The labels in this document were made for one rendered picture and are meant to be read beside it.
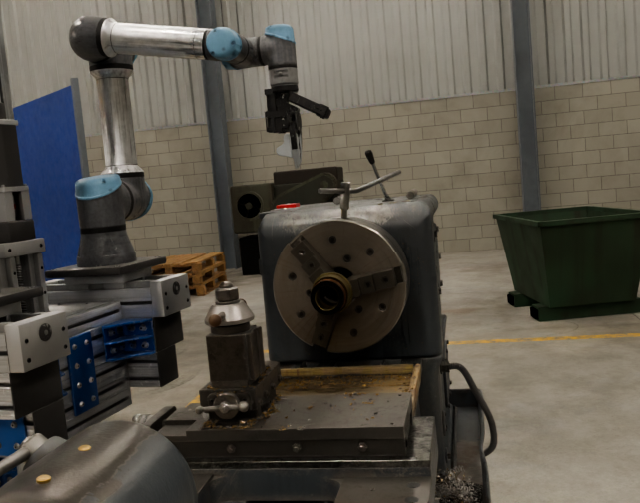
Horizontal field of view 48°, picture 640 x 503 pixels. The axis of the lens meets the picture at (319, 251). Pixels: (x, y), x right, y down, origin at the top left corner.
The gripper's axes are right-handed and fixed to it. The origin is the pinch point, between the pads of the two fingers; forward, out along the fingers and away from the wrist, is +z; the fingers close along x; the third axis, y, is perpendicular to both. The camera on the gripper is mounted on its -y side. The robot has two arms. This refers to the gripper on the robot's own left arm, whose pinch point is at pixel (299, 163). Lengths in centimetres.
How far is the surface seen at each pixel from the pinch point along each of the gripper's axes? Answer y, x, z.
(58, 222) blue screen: 316, -429, 23
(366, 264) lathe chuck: -18.4, 23.9, 25.1
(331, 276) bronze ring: -12.0, 35.1, 25.8
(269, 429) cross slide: -9, 87, 41
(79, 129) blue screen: 260, -383, -54
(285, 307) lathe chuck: 1.8, 23.4, 34.0
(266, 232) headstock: 8.7, 7.5, 16.9
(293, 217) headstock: 1.7, 5.5, 13.7
